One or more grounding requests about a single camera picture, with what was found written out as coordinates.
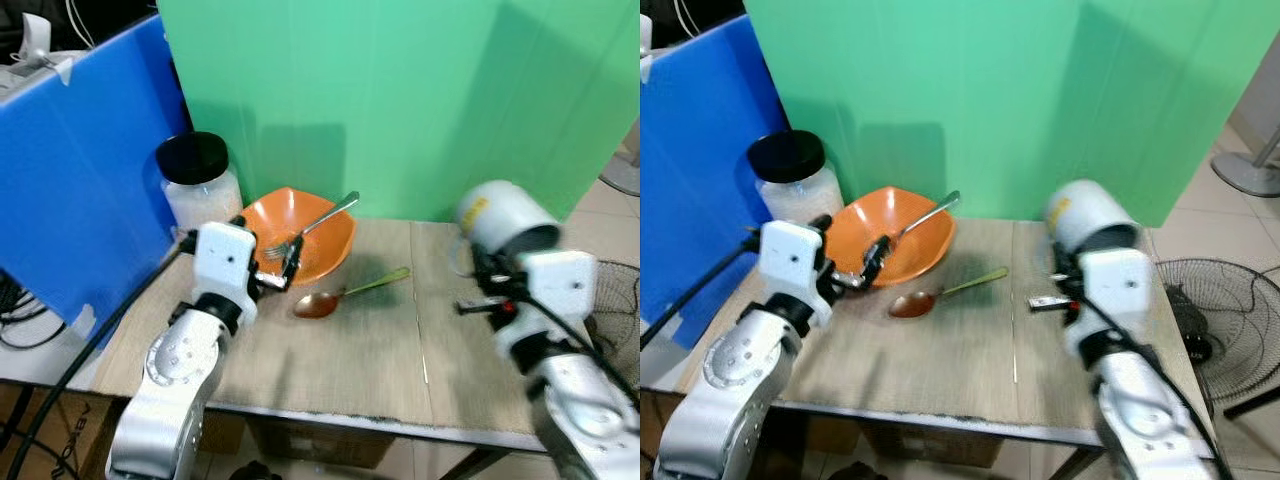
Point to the silver metal fork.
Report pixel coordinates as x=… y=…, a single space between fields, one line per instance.
x=330 y=214
x=928 y=214

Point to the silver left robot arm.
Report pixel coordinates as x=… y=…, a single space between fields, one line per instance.
x=178 y=372
x=733 y=372

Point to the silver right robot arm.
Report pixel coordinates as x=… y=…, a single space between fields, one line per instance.
x=1142 y=405
x=585 y=405

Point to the orange plastic bowl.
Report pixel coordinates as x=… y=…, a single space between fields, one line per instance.
x=915 y=255
x=322 y=250

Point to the clear jar with black lid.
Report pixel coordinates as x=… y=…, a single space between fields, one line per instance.
x=200 y=190
x=795 y=185

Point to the black floor fan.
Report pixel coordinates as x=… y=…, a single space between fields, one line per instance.
x=1220 y=320
x=618 y=320

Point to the grey round stand base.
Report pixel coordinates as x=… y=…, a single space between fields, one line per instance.
x=622 y=175
x=1248 y=172

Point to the plain brown cardboard box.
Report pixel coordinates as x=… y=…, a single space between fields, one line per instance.
x=320 y=442
x=930 y=448

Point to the blue partition panel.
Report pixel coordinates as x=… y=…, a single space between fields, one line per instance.
x=80 y=190
x=700 y=170

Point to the green backdrop panel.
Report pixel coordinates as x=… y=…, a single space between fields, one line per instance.
x=1000 y=100
x=400 y=100

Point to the printed brown cardboard box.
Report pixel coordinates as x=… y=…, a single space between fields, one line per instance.
x=70 y=430
x=662 y=430

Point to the white device on partition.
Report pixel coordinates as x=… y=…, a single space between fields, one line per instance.
x=646 y=50
x=30 y=60

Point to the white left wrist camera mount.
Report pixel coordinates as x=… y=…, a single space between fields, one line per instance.
x=222 y=260
x=790 y=258

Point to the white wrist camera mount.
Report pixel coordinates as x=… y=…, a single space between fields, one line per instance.
x=790 y=258
x=1118 y=285
x=560 y=285
x=222 y=260

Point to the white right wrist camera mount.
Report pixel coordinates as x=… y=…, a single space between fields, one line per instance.
x=1118 y=285
x=560 y=285

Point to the grey metal table frame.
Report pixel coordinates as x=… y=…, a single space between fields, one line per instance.
x=960 y=425
x=400 y=428

